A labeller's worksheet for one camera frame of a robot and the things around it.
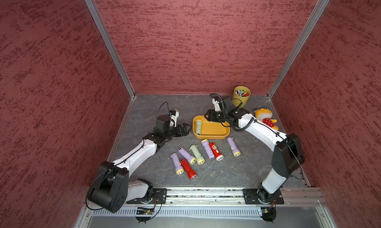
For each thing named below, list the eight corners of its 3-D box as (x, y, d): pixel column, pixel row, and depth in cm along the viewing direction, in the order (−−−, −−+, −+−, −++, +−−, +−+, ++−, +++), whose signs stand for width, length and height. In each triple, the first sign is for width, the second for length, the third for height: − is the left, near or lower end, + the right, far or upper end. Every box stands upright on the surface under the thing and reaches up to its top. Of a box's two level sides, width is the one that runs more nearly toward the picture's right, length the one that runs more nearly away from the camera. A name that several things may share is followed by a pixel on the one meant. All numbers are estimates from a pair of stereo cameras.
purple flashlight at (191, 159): (176, 152, 90) (176, 150, 88) (181, 147, 92) (180, 145, 90) (192, 165, 85) (192, 163, 83) (196, 160, 87) (196, 158, 85)
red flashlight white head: (217, 162, 87) (217, 160, 85) (209, 145, 94) (209, 143, 92) (223, 160, 88) (224, 158, 85) (215, 143, 95) (215, 140, 93)
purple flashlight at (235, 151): (234, 157, 89) (235, 155, 87) (226, 139, 97) (227, 137, 95) (240, 155, 90) (241, 153, 88) (232, 138, 98) (233, 136, 96)
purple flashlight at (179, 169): (177, 176, 82) (177, 175, 79) (169, 156, 89) (168, 154, 87) (184, 172, 83) (184, 171, 81) (176, 153, 90) (175, 151, 88)
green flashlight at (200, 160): (199, 166, 85) (199, 165, 83) (189, 148, 92) (189, 146, 90) (205, 163, 87) (206, 161, 84) (195, 145, 94) (195, 143, 92)
